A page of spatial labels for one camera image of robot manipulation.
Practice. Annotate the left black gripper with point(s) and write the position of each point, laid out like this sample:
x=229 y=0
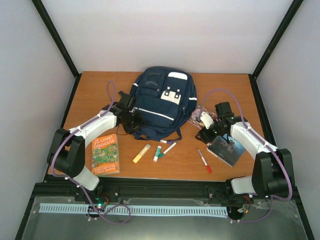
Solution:
x=141 y=121

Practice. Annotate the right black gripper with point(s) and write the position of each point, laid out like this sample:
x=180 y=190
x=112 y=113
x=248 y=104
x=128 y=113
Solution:
x=206 y=137

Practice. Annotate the dark blue Wuthering Heights book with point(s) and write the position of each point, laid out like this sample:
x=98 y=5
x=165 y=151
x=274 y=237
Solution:
x=227 y=149

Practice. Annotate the pink shakespeare book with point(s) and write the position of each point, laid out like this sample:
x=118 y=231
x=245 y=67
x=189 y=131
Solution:
x=195 y=114

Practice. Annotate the navy blue backpack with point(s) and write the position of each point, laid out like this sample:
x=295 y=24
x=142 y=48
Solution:
x=165 y=98

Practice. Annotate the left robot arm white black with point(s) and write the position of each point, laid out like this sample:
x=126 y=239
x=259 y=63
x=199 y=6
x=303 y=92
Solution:
x=66 y=156

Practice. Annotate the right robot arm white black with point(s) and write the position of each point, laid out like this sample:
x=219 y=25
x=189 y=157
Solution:
x=272 y=173

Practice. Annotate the yellow highlighter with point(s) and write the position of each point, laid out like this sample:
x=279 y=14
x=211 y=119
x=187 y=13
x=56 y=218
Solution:
x=141 y=153

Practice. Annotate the orange treehouse book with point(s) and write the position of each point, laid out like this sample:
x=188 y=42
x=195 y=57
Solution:
x=105 y=155

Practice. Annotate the purple cap marker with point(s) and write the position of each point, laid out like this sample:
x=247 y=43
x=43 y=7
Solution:
x=166 y=142

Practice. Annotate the red marker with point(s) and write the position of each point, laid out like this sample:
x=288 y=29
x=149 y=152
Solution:
x=204 y=161

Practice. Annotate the green white glue stick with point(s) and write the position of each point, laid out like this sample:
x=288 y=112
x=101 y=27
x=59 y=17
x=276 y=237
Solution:
x=157 y=153

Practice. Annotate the green cap marker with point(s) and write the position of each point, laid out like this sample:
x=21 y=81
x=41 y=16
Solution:
x=168 y=149

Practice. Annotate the metal front plate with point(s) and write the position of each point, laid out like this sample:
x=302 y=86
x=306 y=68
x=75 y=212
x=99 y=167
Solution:
x=262 y=220

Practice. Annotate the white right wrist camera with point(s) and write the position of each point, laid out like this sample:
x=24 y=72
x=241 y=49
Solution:
x=206 y=119

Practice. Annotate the black aluminium frame rail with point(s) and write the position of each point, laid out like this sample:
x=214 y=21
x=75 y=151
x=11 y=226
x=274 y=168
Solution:
x=116 y=190

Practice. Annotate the light blue cable duct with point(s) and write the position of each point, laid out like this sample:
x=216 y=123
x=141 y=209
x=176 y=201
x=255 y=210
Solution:
x=136 y=210

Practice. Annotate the left rear frame post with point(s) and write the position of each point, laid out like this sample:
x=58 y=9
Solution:
x=45 y=17

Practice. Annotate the frame post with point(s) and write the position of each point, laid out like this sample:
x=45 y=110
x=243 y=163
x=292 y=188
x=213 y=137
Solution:
x=45 y=17
x=284 y=24

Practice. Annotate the right rear frame post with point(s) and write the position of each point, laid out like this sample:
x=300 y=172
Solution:
x=284 y=24

